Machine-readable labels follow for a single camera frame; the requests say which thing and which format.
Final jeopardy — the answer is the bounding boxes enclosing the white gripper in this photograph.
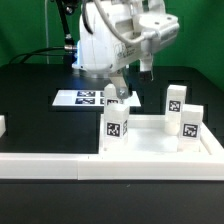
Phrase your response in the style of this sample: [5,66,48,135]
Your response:
[78,0,179,100]

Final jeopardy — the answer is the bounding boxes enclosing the white square table top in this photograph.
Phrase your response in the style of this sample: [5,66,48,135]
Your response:
[99,115,224,156]

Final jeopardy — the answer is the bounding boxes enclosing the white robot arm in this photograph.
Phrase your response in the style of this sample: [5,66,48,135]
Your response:
[73,0,179,99]

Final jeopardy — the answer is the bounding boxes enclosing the white marker sheet with tags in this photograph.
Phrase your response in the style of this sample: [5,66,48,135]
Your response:
[52,90,141,107]

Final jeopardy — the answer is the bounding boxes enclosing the black cable bundle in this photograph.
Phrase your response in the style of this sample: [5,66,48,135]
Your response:
[8,0,79,65]

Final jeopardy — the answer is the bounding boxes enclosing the white U-shaped fence frame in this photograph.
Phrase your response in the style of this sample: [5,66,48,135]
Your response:
[0,115,224,181]

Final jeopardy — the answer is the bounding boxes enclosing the white thin cable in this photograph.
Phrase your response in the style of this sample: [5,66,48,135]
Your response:
[44,0,50,65]

